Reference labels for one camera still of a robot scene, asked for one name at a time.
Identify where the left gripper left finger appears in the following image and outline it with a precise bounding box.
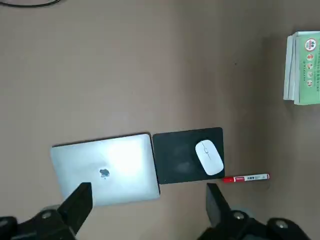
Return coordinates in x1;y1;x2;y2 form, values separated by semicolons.
0;181;94;240

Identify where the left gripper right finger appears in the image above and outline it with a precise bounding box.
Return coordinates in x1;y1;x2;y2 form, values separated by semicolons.
198;182;312;240

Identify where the colourful illustrated green book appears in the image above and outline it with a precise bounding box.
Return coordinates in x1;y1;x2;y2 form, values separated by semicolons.
292;30;320;106

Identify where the silver laptop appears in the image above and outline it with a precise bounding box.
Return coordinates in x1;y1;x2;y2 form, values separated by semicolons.
50;132;162;209

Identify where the red and white marker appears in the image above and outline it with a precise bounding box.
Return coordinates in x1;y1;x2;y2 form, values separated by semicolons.
222;172;271;184

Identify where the white computer mouse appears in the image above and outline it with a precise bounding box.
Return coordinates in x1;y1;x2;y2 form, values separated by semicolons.
194;139;225;177

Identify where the black mouse mat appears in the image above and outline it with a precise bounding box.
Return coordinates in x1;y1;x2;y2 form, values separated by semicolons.
151;126;226;186

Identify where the black table edge cable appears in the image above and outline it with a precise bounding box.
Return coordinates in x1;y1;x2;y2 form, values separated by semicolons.
0;0;62;8

